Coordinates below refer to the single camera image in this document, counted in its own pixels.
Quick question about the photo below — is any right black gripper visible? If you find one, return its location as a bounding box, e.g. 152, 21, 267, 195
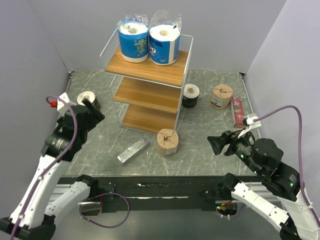
205, 125, 263, 174

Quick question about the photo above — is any black paper towel roll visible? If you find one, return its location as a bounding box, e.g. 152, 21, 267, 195
76, 90, 101, 110
182, 83, 200, 108

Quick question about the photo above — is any blue paper towel roll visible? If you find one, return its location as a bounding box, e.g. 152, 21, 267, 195
116, 14, 149, 63
149, 10, 182, 66

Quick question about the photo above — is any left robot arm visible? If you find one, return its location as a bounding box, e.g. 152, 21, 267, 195
0, 97, 105, 240

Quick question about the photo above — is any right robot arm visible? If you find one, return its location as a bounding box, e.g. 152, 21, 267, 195
207, 131, 320, 240

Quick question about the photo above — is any red toothpaste box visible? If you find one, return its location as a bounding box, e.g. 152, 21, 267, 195
230, 95, 245, 128

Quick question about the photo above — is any silver toothpaste box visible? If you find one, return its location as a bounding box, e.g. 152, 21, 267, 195
117, 137, 150, 164

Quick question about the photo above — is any brown paper roll back right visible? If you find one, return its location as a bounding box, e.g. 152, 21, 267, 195
210, 84, 233, 110

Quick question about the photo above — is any brown paper roll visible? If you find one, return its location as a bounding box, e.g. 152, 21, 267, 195
210, 84, 233, 110
156, 128, 179, 157

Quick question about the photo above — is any brown paper roll front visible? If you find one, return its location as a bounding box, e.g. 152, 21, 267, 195
156, 128, 179, 157

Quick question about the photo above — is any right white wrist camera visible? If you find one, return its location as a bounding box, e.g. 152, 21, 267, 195
238, 113, 262, 138

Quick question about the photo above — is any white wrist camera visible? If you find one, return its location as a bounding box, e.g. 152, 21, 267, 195
46, 92, 76, 116
238, 113, 262, 138

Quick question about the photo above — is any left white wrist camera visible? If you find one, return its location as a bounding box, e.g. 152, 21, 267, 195
46, 92, 76, 116

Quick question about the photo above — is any white wire wooden shelf rack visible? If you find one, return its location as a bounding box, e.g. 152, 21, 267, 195
100, 30, 194, 134

